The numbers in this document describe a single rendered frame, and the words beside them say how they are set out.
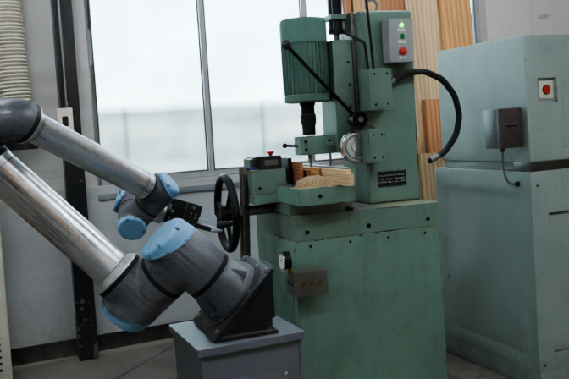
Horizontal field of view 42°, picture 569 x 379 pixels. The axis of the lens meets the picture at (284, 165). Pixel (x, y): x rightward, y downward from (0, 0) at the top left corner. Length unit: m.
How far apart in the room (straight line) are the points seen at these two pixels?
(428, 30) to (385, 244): 2.16
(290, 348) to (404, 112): 1.14
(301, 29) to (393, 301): 1.04
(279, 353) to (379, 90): 1.08
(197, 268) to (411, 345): 1.08
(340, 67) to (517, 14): 2.54
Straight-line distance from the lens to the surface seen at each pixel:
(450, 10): 4.70
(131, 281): 2.08
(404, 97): 2.86
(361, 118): 2.71
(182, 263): 2.02
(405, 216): 2.74
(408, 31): 2.82
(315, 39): 2.75
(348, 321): 2.70
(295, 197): 2.51
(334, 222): 2.62
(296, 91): 2.74
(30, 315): 3.99
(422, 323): 2.84
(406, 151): 2.86
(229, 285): 2.05
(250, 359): 2.05
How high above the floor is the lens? 1.11
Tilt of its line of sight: 3 degrees down
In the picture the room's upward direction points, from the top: 4 degrees counter-clockwise
